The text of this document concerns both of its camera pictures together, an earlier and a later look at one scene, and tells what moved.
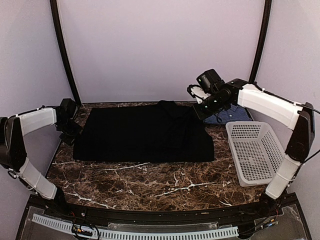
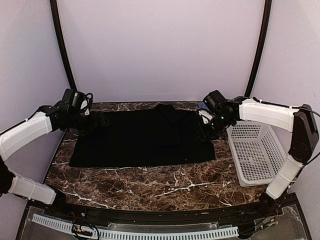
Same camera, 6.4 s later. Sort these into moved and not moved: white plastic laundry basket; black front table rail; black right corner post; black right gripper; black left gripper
Moved: black left gripper; black right gripper
Not moved: black front table rail; white plastic laundry basket; black right corner post
